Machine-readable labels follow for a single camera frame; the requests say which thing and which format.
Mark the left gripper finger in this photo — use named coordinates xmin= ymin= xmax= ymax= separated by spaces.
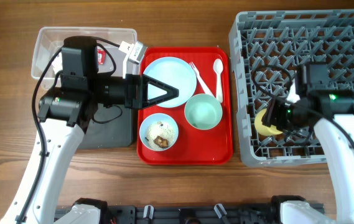
xmin=141 ymin=75 xmax=179 ymax=93
xmin=141 ymin=90 xmax=179 ymax=108

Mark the yellow plastic cup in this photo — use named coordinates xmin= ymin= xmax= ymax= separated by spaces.
xmin=254 ymin=109 xmax=282 ymax=136

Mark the light blue bowl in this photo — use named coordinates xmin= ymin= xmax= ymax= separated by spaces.
xmin=139 ymin=113 xmax=179 ymax=152

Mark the food scraps and rice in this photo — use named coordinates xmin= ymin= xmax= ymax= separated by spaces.
xmin=146 ymin=121 xmax=175 ymax=151

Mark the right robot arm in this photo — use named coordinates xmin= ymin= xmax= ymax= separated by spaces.
xmin=257 ymin=62 xmax=354 ymax=223

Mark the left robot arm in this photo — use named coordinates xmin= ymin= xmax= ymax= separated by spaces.
xmin=2 ymin=36 xmax=179 ymax=223

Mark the black waste tray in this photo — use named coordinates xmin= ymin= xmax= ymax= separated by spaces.
xmin=78 ymin=104 xmax=136 ymax=149

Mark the grey dishwasher rack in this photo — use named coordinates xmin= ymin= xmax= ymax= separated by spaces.
xmin=229 ymin=9 xmax=354 ymax=167

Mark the clear plastic waste bin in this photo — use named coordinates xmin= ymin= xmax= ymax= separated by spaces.
xmin=31 ymin=27 xmax=137 ymax=80

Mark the light blue plate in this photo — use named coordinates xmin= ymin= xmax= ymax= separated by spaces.
xmin=144 ymin=57 xmax=197 ymax=108

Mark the red serving tray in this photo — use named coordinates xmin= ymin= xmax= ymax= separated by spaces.
xmin=137 ymin=47 xmax=233 ymax=166

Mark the mint green bowl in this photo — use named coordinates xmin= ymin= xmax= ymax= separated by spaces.
xmin=184 ymin=93 xmax=223 ymax=130

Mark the red snack wrapper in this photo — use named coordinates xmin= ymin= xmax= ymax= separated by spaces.
xmin=97 ymin=49 xmax=106 ymax=65

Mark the white plastic spoon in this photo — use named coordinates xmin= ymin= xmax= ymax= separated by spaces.
xmin=213 ymin=58 xmax=223 ymax=103

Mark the crumpled white tissue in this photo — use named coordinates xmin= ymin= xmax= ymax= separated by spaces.
xmin=52 ymin=55 xmax=63 ymax=75

